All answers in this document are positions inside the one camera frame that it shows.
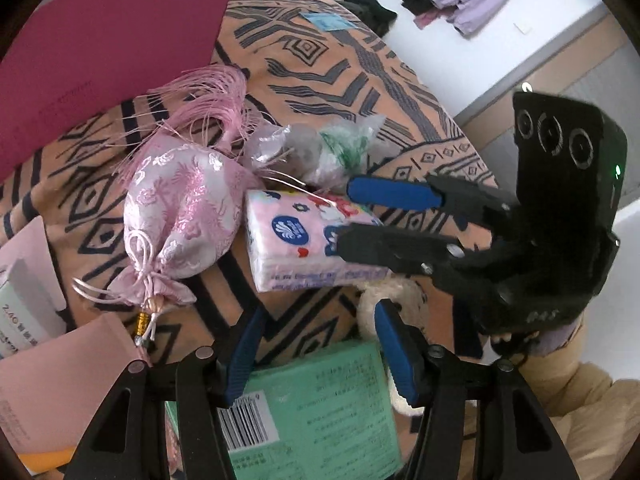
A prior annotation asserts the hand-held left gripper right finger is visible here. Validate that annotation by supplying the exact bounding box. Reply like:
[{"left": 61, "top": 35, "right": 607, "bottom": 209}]
[{"left": 374, "top": 299, "right": 581, "bottom": 480}]

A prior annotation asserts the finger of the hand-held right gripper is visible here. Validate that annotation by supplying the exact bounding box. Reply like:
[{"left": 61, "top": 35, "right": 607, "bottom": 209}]
[
  {"left": 346, "top": 174, "right": 521, "bottom": 233},
  {"left": 336, "top": 224, "right": 501, "bottom": 291}
]

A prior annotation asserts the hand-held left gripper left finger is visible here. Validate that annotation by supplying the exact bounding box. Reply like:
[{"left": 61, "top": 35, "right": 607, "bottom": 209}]
[{"left": 62, "top": 305, "right": 268, "bottom": 480}]

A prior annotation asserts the clear plastic bag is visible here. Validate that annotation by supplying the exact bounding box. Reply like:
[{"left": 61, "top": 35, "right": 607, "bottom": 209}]
[{"left": 242, "top": 112, "right": 388, "bottom": 196}]

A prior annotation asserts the floral pocket tissue pack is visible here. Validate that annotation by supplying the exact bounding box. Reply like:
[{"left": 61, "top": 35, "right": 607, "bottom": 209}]
[{"left": 244, "top": 189, "right": 396, "bottom": 293}]

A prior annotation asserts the pink satin tasselled pouch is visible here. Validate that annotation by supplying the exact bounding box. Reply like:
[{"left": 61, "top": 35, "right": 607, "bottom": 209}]
[{"left": 72, "top": 65, "right": 266, "bottom": 361}]

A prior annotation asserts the magenta cardboard box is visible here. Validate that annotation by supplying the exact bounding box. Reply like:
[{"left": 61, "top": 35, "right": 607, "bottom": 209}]
[{"left": 0, "top": 0, "right": 246, "bottom": 181}]

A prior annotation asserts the person's right forearm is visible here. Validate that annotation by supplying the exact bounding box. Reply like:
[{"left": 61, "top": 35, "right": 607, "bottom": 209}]
[{"left": 515, "top": 320, "right": 640, "bottom": 461}]

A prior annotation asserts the person's right hand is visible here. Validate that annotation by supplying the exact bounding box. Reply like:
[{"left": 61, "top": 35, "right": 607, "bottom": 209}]
[{"left": 490, "top": 331, "right": 526, "bottom": 358}]

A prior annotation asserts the green cardboard box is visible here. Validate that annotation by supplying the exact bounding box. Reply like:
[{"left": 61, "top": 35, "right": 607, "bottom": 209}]
[{"left": 165, "top": 339, "right": 406, "bottom": 480}]

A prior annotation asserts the orange patterned blanket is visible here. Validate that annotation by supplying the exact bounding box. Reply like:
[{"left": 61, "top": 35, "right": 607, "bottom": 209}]
[{"left": 0, "top": 0, "right": 501, "bottom": 480}]

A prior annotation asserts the white furniture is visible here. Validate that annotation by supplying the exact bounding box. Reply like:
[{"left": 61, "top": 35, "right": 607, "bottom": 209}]
[{"left": 345, "top": 0, "right": 616, "bottom": 116}]

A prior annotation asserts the black clothing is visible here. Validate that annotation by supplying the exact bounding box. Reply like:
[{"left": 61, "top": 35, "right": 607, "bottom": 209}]
[{"left": 342, "top": 0, "right": 398, "bottom": 38}]

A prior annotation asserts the blue blanket label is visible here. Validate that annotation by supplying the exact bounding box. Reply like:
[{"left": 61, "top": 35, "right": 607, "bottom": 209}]
[{"left": 302, "top": 11, "right": 351, "bottom": 32}]

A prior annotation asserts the flat pink box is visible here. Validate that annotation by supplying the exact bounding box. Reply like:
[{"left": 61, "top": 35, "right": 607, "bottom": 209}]
[{"left": 0, "top": 315, "right": 146, "bottom": 466}]

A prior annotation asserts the orange packet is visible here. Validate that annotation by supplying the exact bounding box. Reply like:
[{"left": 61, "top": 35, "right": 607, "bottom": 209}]
[{"left": 20, "top": 447, "right": 76, "bottom": 476}]

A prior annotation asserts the white green labelled box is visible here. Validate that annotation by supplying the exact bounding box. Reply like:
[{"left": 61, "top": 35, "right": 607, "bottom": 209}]
[{"left": 0, "top": 215, "right": 68, "bottom": 361}]

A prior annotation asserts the white fluffy hair tie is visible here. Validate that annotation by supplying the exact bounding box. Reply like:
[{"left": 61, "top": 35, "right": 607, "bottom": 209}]
[{"left": 356, "top": 277, "right": 431, "bottom": 418}]

